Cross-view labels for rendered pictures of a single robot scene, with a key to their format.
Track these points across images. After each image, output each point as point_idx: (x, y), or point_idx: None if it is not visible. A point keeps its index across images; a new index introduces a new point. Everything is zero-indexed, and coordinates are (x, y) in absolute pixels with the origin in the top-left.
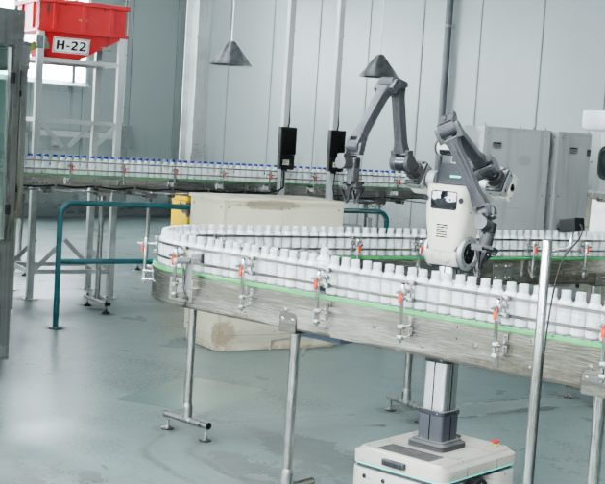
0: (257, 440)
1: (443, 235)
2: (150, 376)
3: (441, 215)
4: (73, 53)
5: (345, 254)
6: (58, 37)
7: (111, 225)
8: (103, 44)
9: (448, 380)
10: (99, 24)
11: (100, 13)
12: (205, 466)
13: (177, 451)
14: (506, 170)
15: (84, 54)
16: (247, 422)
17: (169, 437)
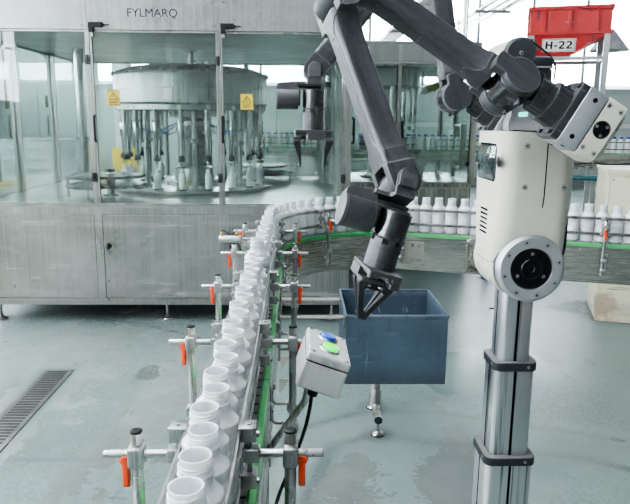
0: (434, 450)
1: (484, 229)
2: (474, 339)
3: (484, 191)
4: (560, 51)
5: (594, 239)
6: (546, 39)
7: (591, 194)
8: (588, 40)
9: (498, 494)
10: (585, 23)
11: (586, 13)
12: (309, 474)
13: (321, 442)
14: (579, 88)
15: (571, 50)
16: (469, 419)
17: (352, 419)
